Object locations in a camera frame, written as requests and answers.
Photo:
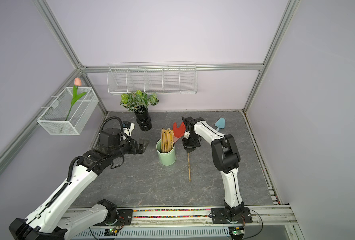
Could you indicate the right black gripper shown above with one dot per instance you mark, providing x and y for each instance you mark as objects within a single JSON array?
[{"x": 188, "y": 147}]

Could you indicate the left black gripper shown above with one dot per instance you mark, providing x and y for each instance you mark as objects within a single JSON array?
[{"x": 135, "y": 151}]

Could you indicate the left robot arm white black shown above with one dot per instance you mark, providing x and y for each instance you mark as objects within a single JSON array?
[{"x": 82, "y": 171}]

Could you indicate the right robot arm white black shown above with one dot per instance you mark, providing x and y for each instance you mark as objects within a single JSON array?
[{"x": 226, "y": 158}]

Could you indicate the mint green storage cup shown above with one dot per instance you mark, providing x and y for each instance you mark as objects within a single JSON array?
[{"x": 166, "y": 159}]

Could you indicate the bundle of brown paper straws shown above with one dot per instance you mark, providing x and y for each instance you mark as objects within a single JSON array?
[{"x": 166, "y": 143}]

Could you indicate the red hand-shaped scraper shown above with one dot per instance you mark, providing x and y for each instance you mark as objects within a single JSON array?
[{"x": 178, "y": 131}]

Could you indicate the black plant pot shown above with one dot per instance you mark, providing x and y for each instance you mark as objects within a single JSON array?
[{"x": 143, "y": 119}]

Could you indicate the teal small spatula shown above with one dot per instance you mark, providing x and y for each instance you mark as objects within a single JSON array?
[{"x": 220, "y": 124}]

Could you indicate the green artificial plant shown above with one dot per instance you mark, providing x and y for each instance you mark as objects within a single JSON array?
[{"x": 138, "y": 101}]

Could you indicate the white mesh basket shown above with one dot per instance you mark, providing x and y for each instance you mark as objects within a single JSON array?
[{"x": 53, "y": 118}]

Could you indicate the pink artificial tulip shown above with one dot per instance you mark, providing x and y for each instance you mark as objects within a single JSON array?
[{"x": 75, "y": 95}]

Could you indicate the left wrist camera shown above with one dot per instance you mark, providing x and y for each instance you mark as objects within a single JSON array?
[{"x": 112, "y": 137}]

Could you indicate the white wire wall shelf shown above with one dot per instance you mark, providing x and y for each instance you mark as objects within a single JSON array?
[{"x": 152, "y": 77}]

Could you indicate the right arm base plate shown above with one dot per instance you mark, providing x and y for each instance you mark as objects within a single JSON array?
[{"x": 234, "y": 216}]

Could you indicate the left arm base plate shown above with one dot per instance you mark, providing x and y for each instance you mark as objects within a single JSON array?
[{"x": 122, "y": 217}]

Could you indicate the aluminium front rail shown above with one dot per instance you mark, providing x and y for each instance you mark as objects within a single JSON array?
[{"x": 171, "y": 214}]

